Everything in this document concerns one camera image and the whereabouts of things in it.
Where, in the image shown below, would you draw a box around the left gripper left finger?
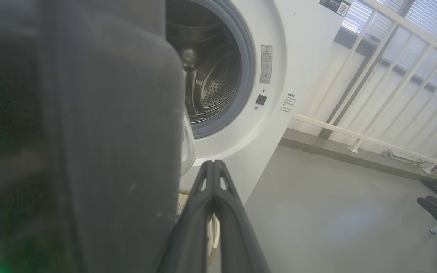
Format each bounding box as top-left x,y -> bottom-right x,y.
158,161 -> 215,273

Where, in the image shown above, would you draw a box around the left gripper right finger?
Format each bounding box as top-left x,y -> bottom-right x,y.
214,161 -> 270,273

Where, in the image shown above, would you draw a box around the dark round washer door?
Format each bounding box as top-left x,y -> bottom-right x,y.
0,0 -> 197,273

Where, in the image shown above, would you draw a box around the white front-load washing machine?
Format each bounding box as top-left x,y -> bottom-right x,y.
165,0 -> 352,205

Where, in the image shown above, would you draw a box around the printed text label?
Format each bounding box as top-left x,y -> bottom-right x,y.
280,92 -> 297,113

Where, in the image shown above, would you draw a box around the perforated steel drum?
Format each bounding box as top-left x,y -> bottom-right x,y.
165,0 -> 242,124

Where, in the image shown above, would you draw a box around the white metal railing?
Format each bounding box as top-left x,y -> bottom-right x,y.
292,0 -> 437,175

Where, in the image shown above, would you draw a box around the grey warning sticker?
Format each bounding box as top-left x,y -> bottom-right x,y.
260,45 -> 273,84

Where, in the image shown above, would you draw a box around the white window blinds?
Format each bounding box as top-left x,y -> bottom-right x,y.
342,0 -> 437,101

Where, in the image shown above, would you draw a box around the dark QR code sticker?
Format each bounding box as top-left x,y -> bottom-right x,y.
319,0 -> 352,17

